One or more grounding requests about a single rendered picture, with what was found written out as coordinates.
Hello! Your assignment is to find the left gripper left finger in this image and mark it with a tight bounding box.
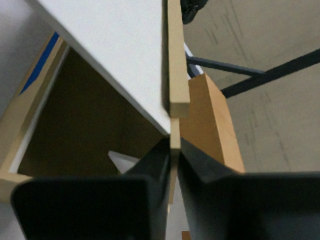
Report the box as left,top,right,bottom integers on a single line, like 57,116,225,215
10,138,171,240

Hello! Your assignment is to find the white cardboard box with tan tape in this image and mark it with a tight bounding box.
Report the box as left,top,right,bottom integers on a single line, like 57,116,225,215
165,175,191,240

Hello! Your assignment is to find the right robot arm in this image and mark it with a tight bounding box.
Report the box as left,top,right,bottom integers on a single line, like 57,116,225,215
180,0,208,25

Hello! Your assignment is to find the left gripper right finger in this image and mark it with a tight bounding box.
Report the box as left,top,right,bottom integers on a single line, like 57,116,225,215
177,137,320,240

